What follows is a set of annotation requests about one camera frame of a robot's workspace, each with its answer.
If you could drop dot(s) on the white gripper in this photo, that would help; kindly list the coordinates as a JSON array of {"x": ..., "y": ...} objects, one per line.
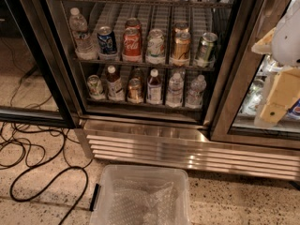
[{"x": 287, "y": 44}]

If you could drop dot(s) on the gold can bottom shelf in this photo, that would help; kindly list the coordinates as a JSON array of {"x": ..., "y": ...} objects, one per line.
[{"x": 135, "y": 90}]

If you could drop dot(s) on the clear water bottle middle shelf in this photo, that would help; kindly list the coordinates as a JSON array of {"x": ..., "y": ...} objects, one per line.
[{"x": 85, "y": 49}]

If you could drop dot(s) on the clear water bottle bottom middle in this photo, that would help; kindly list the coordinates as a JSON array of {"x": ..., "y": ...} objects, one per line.
[{"x": 175, "y": 91}]

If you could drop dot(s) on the white green can bottom shelf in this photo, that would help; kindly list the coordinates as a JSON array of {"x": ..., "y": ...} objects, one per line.
[{"x": 95, "y": 87}]

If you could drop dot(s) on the bubble wrap sheet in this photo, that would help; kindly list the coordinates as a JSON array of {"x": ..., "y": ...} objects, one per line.
[{"x": 139, "y": 203}]

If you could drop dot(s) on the purple juice bottle white cap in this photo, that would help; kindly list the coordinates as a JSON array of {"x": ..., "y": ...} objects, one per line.
[{"x": 154, "y": 88}]

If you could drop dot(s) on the clear water bottle bottom right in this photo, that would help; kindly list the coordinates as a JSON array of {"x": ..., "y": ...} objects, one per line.
[{"x": 195, "y": 93}]

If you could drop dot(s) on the brown tea bottle white cap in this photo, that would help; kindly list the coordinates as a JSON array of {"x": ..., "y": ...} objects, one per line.
[{"x": 115, "y": 86}]

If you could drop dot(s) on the blue pepsi can middle shelf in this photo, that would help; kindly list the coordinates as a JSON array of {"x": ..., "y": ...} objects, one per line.
[{"x": 107, "y": 43}]

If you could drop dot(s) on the red coca-cola can front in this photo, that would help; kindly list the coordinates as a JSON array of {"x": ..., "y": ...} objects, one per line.
[{"x": 132, "y": 48}]

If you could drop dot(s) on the clear plastic storage bin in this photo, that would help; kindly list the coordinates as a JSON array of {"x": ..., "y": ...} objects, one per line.
[{"x": 103, "y": 194}]

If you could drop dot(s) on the dark bottle behind gold can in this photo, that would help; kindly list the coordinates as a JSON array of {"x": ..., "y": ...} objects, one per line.
[{"x": 137, "y": 73}]

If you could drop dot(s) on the red cola can behind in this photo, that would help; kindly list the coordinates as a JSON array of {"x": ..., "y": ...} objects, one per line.
[{"x": 133, "y": 23}]

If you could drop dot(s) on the gold soda can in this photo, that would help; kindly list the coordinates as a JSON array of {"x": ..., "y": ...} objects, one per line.
[
  {"x": 180, "y": 49},
  {"x": 180, "y": 27}
]

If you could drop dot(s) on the blue pepsi can far right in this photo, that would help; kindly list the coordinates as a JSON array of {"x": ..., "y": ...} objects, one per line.
[{"x": 294, "y": 111}]

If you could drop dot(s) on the gold soda can behind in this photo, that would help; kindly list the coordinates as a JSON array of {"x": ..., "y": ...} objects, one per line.
[{"x": 180, "y": 27}]

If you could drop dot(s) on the open fridge glass door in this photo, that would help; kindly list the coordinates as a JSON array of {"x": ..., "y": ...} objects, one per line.
[{"x": 34, "y": 87}]

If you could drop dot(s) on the clear water bottle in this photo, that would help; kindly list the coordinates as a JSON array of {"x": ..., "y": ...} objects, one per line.
[
  {"x": 175, "y": 91},
  {"x": 195, "y": 93}
]

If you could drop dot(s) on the stainless steel glass-door fridge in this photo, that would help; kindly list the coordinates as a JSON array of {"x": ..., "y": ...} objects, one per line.
[{"x": 215, "y": 137}]

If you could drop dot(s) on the gold soda can front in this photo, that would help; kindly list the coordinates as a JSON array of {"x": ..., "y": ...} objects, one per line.
[{"x": 180, "y": 49}]

